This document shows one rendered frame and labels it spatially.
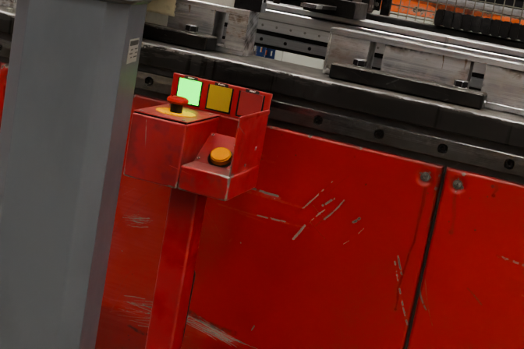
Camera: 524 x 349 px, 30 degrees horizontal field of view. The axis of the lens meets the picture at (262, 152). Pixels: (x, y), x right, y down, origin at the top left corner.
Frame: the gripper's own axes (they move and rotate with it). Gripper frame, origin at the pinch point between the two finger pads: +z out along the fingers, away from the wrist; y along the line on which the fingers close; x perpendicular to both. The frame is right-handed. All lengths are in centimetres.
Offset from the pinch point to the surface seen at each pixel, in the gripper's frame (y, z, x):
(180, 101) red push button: -30.6, -9.1, 17.1
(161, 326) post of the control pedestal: -68, 10, 14
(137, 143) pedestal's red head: -39.0, -7.3, 23.6
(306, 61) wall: 171, 392, -110
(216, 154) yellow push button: -39.1, -7.7, 9.6
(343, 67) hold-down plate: -16.5, -4.4, -14.2
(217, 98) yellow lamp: -26.6, -3.5, 9.5
